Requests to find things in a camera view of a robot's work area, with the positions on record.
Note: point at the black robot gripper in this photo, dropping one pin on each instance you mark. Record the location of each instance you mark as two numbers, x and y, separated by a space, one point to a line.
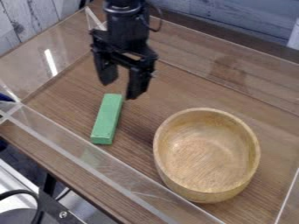
120 46

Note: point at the green rectangular block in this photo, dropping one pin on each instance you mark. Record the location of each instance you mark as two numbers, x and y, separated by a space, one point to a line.
106 123

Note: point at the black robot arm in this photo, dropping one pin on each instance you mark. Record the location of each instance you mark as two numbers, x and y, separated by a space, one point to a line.
123 3

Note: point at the brown wooden bowl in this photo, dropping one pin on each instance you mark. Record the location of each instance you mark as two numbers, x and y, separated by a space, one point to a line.
206 154

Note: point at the blue object at left edge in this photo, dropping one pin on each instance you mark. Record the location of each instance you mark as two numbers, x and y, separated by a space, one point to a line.
5 98

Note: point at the black metal table leg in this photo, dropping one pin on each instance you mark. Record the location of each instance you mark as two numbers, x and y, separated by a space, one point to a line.
46 193

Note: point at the clear acrylic corner bracket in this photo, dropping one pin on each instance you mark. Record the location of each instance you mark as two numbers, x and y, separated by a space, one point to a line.
95 24

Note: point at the clear acrylic tray wall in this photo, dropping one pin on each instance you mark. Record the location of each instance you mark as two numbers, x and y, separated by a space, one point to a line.
207 70

